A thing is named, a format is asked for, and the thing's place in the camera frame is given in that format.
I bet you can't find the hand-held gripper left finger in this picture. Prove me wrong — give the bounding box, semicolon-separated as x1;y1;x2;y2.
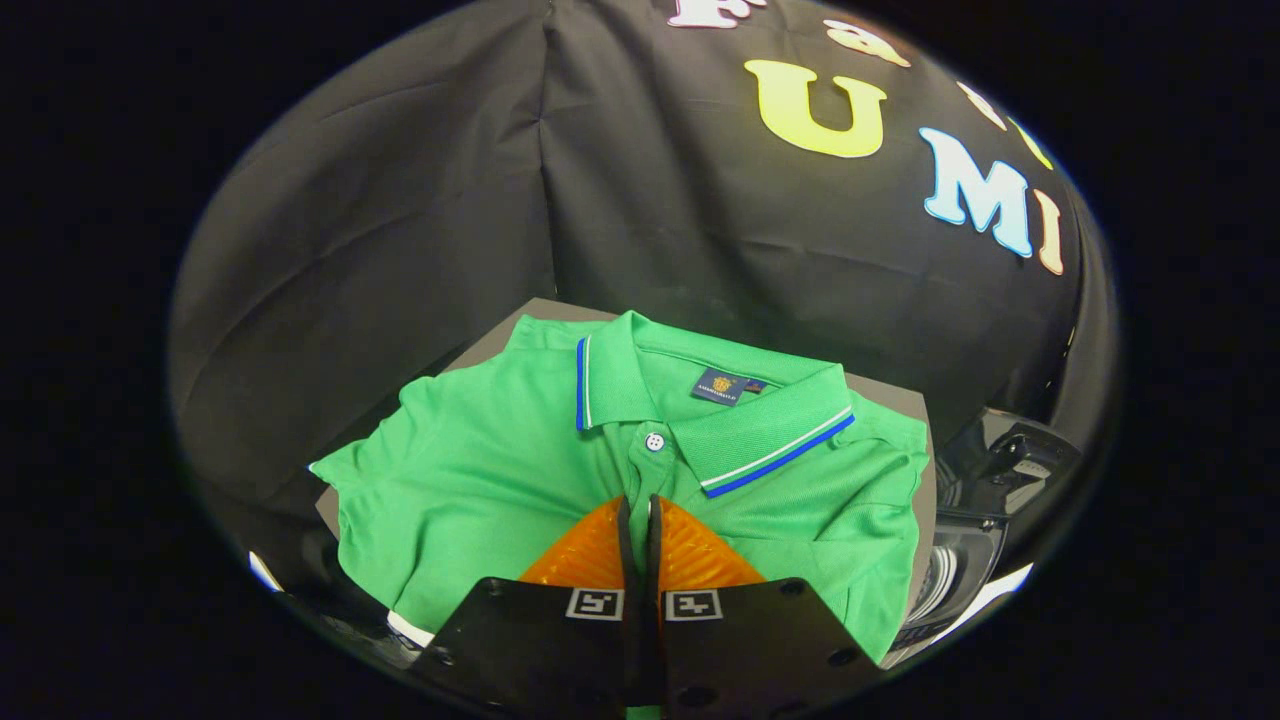
410;495;646;716

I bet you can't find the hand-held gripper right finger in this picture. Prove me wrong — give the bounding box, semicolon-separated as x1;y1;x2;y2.
645;495;886;716

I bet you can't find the green polo shirt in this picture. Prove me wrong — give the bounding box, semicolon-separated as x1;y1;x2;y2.
310;310;931;720

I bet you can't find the dark washing machine lid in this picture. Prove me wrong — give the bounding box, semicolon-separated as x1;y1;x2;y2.
938;405;1086;519

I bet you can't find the grey cabinet with dark top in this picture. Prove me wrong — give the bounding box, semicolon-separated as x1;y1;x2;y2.
250;297;938;651

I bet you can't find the black backdrop cloth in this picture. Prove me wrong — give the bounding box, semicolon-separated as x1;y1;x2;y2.
168;0;1119;561

